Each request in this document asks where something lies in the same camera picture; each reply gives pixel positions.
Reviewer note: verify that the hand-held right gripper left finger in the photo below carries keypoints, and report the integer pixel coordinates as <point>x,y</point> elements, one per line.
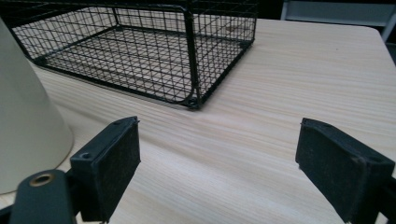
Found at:
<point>106,169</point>

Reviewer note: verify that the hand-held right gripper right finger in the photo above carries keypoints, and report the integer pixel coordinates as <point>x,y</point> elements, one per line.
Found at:
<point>336,174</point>

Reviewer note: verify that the cream white cone-shaped object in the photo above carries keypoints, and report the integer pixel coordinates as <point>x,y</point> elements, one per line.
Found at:
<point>25,118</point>

